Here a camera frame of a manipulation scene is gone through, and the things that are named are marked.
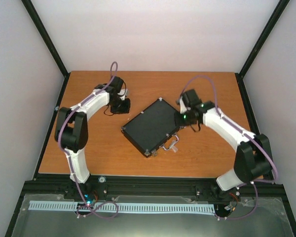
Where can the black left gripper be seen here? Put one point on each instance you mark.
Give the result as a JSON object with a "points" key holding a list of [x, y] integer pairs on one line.
{"points": [[125, 110]]}

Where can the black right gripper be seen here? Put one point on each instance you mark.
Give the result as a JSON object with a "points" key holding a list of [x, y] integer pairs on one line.
{"points": [[179, 123]]}

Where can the black poker set case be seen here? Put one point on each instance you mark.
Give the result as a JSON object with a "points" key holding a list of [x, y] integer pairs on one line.
{"points": [[153, 128]]}

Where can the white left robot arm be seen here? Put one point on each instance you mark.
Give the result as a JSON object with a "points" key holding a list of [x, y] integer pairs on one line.
{"points": [[71, 132]]}

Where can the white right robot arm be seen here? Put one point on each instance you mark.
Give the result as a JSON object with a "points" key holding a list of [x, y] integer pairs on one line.
{"points": [[252, 158]]}

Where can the black aluminium frame rail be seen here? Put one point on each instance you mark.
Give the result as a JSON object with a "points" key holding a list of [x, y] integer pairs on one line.
{"points": [[202, 190]]}

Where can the white perforated cable strip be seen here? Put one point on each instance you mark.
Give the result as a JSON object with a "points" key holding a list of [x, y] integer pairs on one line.
{"points": [[128, 208]]}

